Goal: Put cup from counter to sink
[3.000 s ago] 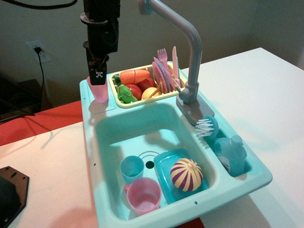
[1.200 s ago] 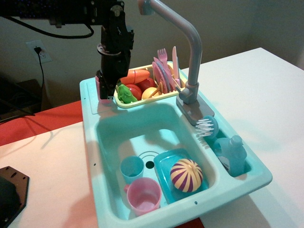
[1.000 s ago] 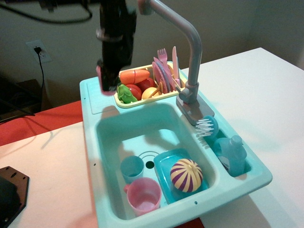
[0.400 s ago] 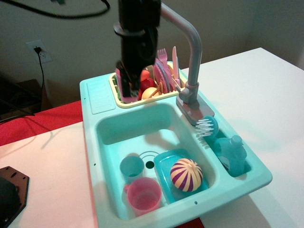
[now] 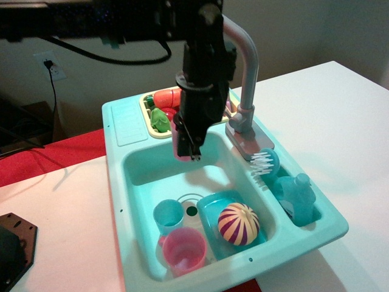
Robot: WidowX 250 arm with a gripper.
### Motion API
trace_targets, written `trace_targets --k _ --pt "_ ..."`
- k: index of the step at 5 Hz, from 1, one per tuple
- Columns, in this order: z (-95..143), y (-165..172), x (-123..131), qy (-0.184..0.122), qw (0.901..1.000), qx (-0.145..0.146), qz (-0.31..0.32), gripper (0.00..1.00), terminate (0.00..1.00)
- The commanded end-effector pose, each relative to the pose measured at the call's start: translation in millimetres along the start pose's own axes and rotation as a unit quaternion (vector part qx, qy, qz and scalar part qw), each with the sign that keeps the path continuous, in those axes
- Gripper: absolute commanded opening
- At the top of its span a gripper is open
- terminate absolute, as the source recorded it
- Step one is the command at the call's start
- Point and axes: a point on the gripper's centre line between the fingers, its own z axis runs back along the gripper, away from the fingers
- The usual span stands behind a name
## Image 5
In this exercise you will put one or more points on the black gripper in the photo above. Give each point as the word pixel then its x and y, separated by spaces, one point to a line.
pixel 201 106

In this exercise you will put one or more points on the small pink cup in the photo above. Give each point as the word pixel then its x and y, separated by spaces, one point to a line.
pixel 175 144

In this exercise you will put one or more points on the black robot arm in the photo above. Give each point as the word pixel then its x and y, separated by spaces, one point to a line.
pixel 208 63

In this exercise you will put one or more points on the blue toy cup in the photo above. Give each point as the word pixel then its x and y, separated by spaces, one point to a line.
pixel 168 216

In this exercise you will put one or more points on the teal toy sink unit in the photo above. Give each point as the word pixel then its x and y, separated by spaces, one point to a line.
pixel 143 172

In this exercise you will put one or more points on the red toy tomato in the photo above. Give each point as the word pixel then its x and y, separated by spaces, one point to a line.
pixel 169 112

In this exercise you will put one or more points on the green toy pepper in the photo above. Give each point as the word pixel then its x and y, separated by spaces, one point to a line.
pixel 160 121

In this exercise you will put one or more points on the yellow dish rack basket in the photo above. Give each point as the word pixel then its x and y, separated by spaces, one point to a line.
pixel 230 110

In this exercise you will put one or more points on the orange toy carrot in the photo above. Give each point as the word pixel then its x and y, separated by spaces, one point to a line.
pixel 166 98

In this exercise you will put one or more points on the grey toy faucet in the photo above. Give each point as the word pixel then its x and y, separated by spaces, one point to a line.
pixel 248 138

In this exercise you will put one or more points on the teal rectangular tray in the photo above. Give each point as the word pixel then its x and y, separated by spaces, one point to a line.
pixel 209 208

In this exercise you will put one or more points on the teal dish brush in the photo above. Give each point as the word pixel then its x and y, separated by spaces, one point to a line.
pixel 265 164

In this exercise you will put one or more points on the purple yellow striped ball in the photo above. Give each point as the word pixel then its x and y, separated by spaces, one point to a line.
pixel 238 224

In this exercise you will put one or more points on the pink toy mug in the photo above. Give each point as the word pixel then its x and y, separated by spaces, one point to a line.
pixel 184 250

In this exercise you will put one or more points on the blue toy soap bottle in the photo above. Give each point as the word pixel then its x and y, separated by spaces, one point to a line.
pixel 296 197

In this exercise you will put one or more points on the brown cardboard box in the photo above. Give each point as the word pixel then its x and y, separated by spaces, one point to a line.
pixel 41 124

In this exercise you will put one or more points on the red cloth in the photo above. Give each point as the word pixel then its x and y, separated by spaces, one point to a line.
pixel 58 155

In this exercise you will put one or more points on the white wall outlet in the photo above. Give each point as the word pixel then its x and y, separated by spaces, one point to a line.
pixel 50 66

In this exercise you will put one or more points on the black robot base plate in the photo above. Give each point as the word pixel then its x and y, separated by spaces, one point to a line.
pixel 18 243

